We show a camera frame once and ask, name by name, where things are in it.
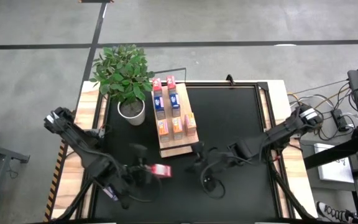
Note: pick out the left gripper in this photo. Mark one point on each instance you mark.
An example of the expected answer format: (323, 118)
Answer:
(129, 179)

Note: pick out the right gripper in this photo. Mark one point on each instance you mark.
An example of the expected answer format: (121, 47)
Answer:
(225, 157)

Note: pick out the red cereal box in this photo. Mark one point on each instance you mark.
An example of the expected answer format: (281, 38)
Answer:
(162, 170)
(157, 85)
(171, 81)

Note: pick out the blue Frosted Flakes box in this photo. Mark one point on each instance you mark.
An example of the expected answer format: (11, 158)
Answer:
(110, 193)
(158, 102)
(174, 100)

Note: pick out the orange cereal box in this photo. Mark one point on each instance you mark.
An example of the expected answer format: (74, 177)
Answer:
(190, 121)
(163, 127)
(177, 125)

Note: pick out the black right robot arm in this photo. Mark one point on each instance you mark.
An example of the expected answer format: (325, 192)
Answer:
(278, 135)

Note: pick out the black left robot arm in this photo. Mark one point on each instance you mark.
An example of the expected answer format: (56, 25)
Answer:
(82, 146)

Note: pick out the white ribbed plant pot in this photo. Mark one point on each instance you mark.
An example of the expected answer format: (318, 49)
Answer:
(135, 119)

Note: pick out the black table mat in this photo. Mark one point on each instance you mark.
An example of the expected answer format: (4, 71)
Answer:
(228, 109)

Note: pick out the yellow black hazard tape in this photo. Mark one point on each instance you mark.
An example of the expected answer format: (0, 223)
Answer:
(55, 180)

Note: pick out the green leafy plant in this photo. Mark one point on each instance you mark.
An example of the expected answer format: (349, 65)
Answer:
(123, 74)

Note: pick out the black desk beam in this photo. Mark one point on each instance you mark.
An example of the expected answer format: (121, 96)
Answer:
(331, 154)

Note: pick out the white board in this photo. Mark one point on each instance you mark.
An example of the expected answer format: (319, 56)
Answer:
(334, 168)

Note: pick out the person's shoe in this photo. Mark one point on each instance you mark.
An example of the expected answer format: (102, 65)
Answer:
(334, 213)

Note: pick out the black power strip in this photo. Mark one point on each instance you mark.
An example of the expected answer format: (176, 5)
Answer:
(340, 119)

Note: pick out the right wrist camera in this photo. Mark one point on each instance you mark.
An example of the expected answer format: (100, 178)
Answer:
(198, 147)

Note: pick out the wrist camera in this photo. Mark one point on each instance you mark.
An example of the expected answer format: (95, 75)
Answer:
(198, 147)
(138, 150)

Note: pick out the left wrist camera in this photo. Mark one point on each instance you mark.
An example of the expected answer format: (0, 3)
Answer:
(138, 150)

